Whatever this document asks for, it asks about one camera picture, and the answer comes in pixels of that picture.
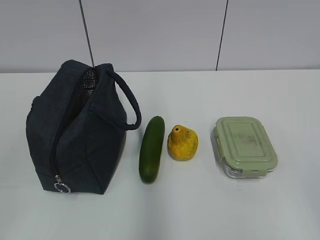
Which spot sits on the glass container green lid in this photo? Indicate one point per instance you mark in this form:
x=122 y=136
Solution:
x=244 y=148

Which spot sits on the dark blue lunch bag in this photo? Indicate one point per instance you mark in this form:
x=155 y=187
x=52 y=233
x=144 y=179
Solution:
x=76 y=128

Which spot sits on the yellow pear-shaped fruit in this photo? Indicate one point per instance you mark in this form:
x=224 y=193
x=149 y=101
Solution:
x=182 y=143

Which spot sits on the green cucumber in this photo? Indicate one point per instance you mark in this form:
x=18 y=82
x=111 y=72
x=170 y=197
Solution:
x=151 y=150

